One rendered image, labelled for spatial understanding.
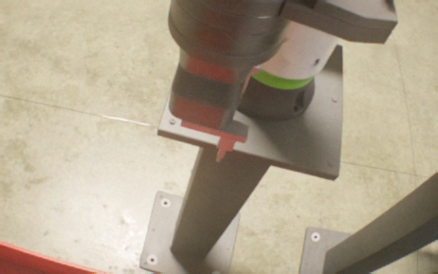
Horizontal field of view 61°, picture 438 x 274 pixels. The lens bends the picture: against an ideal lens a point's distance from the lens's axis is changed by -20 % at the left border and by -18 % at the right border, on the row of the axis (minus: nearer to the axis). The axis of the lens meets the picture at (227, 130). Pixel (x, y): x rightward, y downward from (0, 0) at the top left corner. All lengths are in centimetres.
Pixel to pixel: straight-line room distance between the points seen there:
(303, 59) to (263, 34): 29
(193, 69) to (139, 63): 155
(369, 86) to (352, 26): 186
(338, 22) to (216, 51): 7
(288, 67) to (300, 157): 14
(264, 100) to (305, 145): 9
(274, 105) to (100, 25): 145
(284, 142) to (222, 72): 36
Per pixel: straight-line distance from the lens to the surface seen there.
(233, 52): 25
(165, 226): 148
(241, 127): 32
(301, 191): 166
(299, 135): 63
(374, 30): 24
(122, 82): 175
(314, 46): 51
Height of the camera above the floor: 143
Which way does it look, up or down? 58 degrees down
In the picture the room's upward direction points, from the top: 22 degrees clockwise
